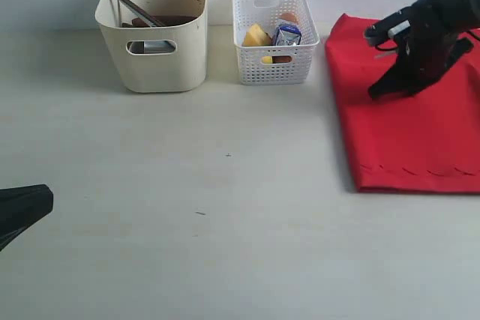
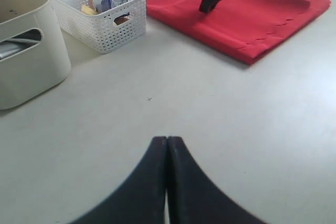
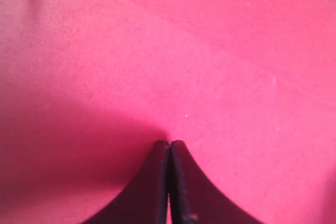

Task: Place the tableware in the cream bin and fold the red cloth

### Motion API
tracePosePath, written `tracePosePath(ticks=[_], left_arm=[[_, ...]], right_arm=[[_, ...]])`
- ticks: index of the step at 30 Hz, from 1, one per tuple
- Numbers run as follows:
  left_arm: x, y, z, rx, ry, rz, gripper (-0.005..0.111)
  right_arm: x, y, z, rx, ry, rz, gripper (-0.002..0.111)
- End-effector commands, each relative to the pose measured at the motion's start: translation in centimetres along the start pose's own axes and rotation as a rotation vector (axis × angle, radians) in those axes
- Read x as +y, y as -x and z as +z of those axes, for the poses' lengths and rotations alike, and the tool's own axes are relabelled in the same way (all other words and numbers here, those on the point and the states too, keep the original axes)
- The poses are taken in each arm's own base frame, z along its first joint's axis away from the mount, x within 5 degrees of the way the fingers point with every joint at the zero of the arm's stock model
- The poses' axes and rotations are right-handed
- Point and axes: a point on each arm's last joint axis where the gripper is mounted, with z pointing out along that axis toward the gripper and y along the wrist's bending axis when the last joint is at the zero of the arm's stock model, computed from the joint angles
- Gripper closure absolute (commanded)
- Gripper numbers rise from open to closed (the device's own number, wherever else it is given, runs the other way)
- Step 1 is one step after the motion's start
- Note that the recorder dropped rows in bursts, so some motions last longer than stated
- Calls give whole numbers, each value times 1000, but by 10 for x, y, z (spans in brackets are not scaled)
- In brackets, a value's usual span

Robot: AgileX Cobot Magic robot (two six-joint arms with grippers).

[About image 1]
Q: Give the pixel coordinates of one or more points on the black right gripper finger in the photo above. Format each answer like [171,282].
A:
[417,84]

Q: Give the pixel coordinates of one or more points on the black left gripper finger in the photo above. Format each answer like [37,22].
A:
[391,82]
[21,207]

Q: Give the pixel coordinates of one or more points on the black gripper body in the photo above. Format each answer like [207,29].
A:
[425,58]

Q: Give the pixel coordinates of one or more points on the red table cloth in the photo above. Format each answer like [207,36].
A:
[425,143]

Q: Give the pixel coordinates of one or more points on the blue white milk carton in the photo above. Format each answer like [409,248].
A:
[287,34]

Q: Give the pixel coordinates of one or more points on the orange fried chicken nugget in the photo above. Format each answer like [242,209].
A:
[282,59]

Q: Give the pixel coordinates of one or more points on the brown egg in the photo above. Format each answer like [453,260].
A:
[288,17]

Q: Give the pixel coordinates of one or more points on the yellow lemon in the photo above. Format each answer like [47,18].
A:
[267,60]

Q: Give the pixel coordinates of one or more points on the yellow cheese wedge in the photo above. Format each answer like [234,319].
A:
[256,36]

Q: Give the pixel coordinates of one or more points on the stainless steel cup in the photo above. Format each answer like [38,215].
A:
[150,47]

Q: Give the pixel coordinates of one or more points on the brown wooden plate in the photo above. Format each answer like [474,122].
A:
[166,21]

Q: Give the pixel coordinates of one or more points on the brown wooden spoon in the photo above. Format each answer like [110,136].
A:
[129,24]

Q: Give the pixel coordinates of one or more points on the silver table knife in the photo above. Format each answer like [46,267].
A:
[115,8]

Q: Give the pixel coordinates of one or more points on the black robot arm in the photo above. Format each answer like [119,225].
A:
[442,16]

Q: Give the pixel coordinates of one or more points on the white perforated plastic basket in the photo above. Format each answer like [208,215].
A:
[265,13]

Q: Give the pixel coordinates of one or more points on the cream plastic bin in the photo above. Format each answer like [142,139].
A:
[181,70]

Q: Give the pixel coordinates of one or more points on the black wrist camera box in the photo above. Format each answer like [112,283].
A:
[387,28]

